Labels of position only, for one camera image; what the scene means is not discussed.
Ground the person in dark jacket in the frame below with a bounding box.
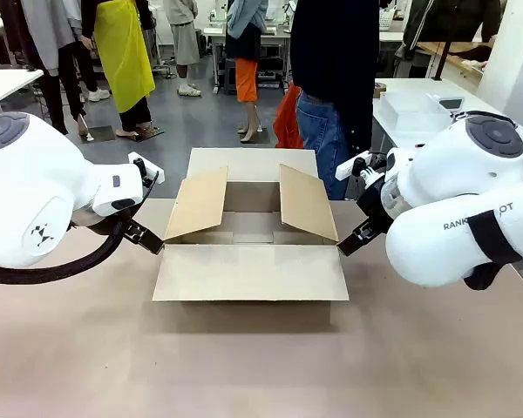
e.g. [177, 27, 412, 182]
[394, 0, 503, 75]

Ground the person in dark top jeans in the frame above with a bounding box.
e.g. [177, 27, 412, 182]
[289, 0, 381, 201]

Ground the orange cloth bag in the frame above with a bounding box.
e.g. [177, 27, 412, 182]
[273, 82, 306, 150]

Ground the person in orange skirt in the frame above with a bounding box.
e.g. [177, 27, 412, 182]
[224, 0, 270, 145]

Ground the person in grey coat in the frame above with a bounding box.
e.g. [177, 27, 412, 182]
[19, 0, 91, 137]

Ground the person in beige shorts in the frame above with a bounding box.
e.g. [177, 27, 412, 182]
[162, 0, 202, 98]

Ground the white sewing work table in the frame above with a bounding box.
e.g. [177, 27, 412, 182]
[201, 24, 294, 96]

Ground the black arm cable sleeve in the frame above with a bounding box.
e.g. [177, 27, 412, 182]
[0, 170, 161, 287]
[464, 210, 523, 292]

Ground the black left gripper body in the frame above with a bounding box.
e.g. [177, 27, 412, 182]
[110, 211, 134, 237]

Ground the wooden work table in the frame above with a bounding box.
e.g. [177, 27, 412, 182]
[417, 39, 496, 80]

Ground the clear plastic container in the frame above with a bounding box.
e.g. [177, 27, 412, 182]
[377, 91, 453, 134]

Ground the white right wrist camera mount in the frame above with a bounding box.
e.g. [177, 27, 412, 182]
[334, 150, 387, 180]

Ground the person in yellow apron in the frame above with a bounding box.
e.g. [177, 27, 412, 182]
[80, 0, 165, 141]

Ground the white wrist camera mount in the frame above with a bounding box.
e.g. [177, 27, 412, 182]
[127, 151, 165, 187]
[334, 150, 387, 180]

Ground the dark stool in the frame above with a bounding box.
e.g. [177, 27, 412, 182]
[221, 57, 239, 96]

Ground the brown cardboard box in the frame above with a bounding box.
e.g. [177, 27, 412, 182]
[151, 146, 350, 303]

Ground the dark floor mat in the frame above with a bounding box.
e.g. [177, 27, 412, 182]
[115, 125, 166, 143]
[78, 125, 117, 144]
[239, 128, 271, 145]

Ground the black right arm cable sleeve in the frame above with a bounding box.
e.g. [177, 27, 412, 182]
[464, 210, 523, 292]

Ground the black pole stand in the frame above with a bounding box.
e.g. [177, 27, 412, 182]
[432, 38, 453, 82]

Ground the white plastic basket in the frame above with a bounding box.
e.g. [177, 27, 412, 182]
[377, 9, 397, 31]

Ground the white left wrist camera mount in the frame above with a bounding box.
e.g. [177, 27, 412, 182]
[127, 151, 165, 187]

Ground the black left arm cable sleeve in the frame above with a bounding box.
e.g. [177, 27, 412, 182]
[0, 170, 161, 287]

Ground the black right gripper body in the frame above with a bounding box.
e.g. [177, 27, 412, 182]
[356, 172, 396, 230]

